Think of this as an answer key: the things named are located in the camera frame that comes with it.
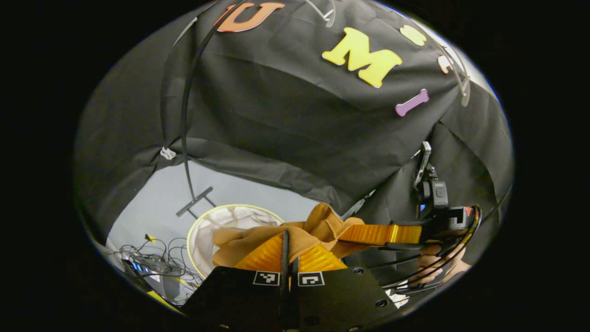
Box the brown jacket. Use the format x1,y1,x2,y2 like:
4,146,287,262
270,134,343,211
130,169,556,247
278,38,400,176
212,203,369,273

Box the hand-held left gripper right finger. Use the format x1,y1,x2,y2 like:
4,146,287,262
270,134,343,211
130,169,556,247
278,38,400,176
290,244,401,332

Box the bundle of floor cables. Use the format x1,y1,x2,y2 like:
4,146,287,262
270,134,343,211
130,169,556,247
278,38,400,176
108,233,206,305

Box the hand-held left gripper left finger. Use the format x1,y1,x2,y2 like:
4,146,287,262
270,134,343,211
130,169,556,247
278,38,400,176
181,230,291,332

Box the pale mesh laundry hamper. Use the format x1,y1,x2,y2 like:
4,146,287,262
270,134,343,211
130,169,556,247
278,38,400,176
187,204,285,279

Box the black backdrop cloth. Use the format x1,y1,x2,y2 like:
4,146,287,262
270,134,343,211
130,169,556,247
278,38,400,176
74,0,514,259

